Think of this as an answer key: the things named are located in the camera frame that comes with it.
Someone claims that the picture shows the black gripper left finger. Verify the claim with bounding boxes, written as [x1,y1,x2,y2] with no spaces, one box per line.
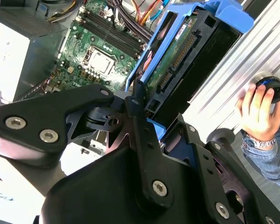
[0,80,175,208]

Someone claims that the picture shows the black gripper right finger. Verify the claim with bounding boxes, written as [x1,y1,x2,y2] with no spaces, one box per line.
[168,115,280,224]

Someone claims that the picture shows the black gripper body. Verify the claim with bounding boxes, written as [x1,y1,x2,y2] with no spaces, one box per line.
[41,144,234,224]

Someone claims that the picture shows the round black tool blue ring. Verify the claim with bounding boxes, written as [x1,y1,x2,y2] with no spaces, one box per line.
[255,76,280,114]

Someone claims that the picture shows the hard disk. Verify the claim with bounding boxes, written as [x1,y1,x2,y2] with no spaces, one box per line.
[125,0,255,143]

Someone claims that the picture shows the person hand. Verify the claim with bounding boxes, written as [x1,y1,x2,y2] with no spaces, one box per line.
[235,83,280,140]

